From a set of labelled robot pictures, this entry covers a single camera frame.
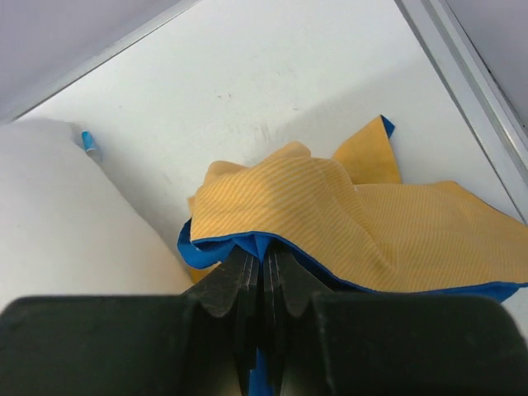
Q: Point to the white pillow insert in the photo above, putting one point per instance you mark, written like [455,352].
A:
[66,229]

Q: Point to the aluminium frame rail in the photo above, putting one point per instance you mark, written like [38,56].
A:
[235,80]

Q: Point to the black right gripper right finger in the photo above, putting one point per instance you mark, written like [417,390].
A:
[343,342]

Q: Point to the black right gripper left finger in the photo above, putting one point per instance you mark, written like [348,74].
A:
[195,343]

